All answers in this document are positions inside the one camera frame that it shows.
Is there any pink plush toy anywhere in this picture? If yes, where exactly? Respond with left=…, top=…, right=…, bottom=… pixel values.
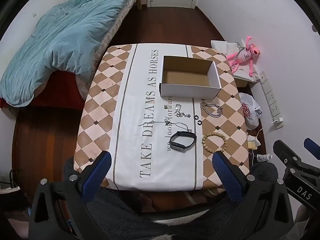
left=230, top=36, right=262, bottom=77

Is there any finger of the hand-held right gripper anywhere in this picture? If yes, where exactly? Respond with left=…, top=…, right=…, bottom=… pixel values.
left=273, top=140, right=302, bottom=170
left=304, top=138, right=320, bottom=160

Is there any white power strip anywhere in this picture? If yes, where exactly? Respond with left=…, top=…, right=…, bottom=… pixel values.
left=259, top=71, right=284, bottom=130

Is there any yellow and white box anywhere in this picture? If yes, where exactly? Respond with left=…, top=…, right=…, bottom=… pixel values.
left=247, top=135, right=260, bottom=153

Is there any silver pendant necklace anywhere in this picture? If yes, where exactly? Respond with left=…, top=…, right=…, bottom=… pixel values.
left=174, top=104, right=192, bottom=118

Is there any thin silver chain necklace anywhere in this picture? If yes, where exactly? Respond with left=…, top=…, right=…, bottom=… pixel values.
left=147, top=119, right=193, bottom=133

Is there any light blue blanket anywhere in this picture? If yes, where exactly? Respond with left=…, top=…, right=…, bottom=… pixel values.
left=0, top=0, right=130, bottom=105

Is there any black smartwatch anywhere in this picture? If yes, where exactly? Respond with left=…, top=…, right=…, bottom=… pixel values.
left=169, top=131, right=197, bottom=152

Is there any white plastic bag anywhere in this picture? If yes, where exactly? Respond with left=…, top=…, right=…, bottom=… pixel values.
left=239, top=92, right=262, bottom=130

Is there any silver chain bracelet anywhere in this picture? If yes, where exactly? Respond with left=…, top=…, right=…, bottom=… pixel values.
left=202, top=103, right=223, bottom=117

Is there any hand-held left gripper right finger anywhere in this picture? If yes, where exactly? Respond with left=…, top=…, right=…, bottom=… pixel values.
left=212, top=151, right=294, bottom=240

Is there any white cardboard box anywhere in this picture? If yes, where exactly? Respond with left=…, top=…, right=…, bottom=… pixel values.
left=159, top=55, right=222, bottom=99

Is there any red bed sheet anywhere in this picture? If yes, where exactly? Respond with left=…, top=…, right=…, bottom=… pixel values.
left=0, top=69, right=85, bottom=110

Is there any wooden bead bracelet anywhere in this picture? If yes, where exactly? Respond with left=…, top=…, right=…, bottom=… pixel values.
left=202, top=133, right=228, bottom=154

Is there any person's dark fleece clothing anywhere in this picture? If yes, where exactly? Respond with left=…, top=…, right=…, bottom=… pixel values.
left=62, top=155, right=278, bottom=240

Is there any checkered printed tablecloth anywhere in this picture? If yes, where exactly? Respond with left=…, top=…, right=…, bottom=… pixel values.
left=74, top=44, right=250, bottom=192

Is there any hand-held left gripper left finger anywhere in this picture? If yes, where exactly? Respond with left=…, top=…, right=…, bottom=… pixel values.
left=29, top=151, right=112, bottom=240

